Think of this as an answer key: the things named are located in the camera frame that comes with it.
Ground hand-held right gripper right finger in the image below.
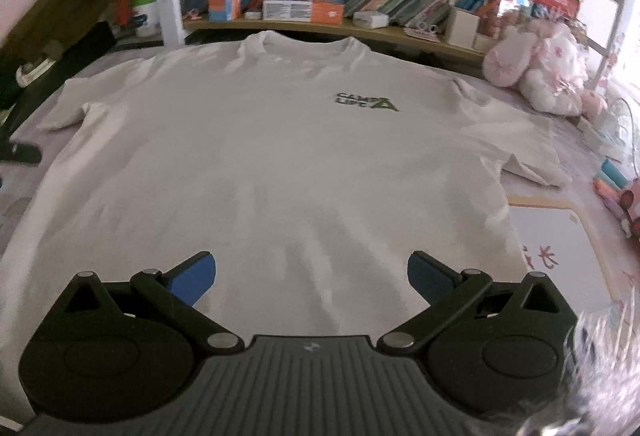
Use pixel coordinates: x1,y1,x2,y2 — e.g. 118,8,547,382
376,250,578,357

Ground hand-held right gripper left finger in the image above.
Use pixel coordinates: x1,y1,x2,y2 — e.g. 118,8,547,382
52,252,246,357

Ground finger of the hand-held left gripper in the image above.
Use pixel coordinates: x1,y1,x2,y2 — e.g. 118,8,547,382
0,140,43,166

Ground white t-shirt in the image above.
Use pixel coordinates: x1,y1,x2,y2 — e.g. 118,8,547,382
0,30,571,417

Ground dark cloth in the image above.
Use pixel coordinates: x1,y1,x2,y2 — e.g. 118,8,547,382
0,21,121,127

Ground pink printed desk mat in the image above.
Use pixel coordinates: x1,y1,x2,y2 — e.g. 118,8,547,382
0,49,640,436

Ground brown plush toy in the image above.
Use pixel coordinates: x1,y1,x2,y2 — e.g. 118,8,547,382
10,0,121,67

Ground white cup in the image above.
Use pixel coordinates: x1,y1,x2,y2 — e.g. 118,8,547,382
132,0,161,37

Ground pile of pastel highlighters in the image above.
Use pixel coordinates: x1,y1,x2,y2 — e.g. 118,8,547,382
592,159,640,237

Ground white power strip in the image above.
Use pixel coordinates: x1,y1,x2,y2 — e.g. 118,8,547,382
580,116,631,157

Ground pink plush bunny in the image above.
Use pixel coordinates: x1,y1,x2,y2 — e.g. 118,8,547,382
482,19,608,117

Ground pink clips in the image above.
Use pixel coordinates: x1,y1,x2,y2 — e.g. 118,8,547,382
405,21,441,40

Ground beige pen holder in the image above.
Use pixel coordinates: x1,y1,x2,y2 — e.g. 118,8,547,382
445,6,481,48

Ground small white box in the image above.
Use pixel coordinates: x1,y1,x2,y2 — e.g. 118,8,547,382
352,9,390,28

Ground flat orange white box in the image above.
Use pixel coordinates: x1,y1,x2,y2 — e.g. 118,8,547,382
262,0,345,26

